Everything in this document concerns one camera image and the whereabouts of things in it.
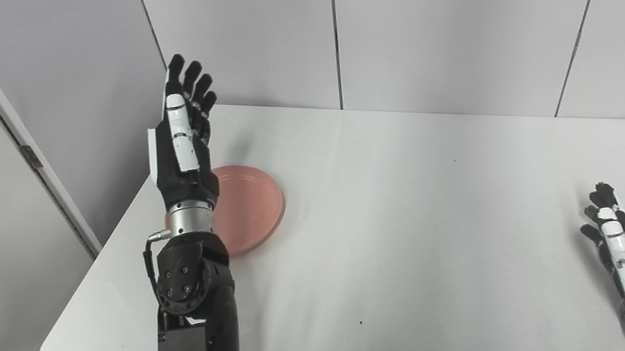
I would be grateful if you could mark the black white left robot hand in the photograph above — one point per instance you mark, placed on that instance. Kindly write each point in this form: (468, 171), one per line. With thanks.
(177, 173)

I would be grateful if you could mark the metal door hinge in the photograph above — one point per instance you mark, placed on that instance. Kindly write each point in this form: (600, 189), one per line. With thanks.
(31, 157)

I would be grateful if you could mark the pink round plate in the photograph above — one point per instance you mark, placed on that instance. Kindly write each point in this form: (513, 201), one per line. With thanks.
(251, 209)

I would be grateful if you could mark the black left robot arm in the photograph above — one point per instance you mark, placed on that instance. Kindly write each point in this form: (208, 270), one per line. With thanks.
(197, 324)

